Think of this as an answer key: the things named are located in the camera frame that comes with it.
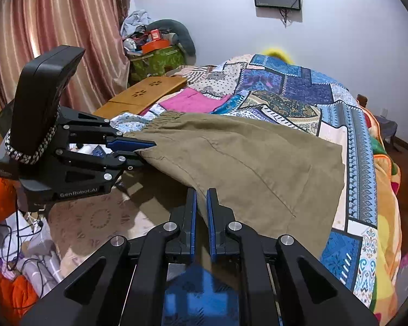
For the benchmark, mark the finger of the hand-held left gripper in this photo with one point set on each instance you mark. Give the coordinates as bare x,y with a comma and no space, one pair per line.
129,163
129,143

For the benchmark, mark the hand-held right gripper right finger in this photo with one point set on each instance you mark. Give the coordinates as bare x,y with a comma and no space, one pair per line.
210,220

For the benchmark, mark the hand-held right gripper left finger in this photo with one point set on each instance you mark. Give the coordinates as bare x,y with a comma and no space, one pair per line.
191,217

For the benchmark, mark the khaki pants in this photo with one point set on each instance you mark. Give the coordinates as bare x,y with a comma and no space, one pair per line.
244,163

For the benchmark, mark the black flat panel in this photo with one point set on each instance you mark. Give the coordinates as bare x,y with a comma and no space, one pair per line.
5,119

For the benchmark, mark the wooden folding table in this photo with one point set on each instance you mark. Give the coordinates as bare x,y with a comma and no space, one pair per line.
139,96

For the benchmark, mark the beige floral blanket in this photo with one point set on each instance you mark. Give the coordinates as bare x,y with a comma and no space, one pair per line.
98,217

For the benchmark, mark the pink cloth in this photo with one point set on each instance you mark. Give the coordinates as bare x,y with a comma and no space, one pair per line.
190,100

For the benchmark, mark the green storage box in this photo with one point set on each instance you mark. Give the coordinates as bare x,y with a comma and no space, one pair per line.
159,61

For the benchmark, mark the pink striped curtain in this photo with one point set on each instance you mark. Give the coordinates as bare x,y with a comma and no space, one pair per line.
61,23

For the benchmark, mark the orange box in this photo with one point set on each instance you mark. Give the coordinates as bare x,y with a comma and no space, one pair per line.
155,46

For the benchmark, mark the grey cushion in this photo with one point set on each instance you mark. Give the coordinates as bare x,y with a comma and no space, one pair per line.
183,34

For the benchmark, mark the light blue garment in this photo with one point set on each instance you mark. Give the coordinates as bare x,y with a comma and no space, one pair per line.
137,20

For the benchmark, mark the colourful patchwork quilt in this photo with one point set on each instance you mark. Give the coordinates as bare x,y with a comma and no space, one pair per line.
292,88

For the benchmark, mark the yellow object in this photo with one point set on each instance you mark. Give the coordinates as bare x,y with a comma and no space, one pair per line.
278,52

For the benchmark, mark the orange fleece blanket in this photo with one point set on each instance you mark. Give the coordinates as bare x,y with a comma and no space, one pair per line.
386,210

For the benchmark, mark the orange cloth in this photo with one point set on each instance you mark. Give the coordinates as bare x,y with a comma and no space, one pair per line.
6,295

